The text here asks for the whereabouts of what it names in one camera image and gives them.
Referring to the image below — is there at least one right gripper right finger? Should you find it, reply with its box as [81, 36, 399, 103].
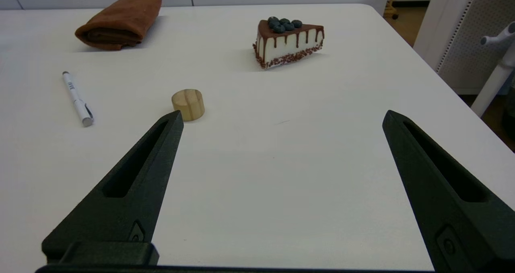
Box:
[382, 110, 515, 273]

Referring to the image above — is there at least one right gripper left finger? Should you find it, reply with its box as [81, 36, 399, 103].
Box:
[36, 110, 185, 273]

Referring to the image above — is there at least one small wooden cylinder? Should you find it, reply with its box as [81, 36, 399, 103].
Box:
[171, 89, 205, 122]

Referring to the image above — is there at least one white pen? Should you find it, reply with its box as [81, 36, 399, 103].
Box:
[62, 71, 94, 127]

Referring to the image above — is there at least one white side table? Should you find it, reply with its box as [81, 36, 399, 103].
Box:
[471, 44, 515, 117]

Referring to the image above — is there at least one white pegboard panel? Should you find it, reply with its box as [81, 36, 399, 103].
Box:
[414, 0, 515, 94]

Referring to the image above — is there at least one folded brown towel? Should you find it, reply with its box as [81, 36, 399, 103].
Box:
[74, 0, 163, 51]

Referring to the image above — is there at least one wooden stand leg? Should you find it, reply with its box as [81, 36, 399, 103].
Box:
[383, 0, 400, 19]

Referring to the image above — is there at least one chocolate blueberry cake slice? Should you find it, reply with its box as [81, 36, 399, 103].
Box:
[253, 16, 325, 69]

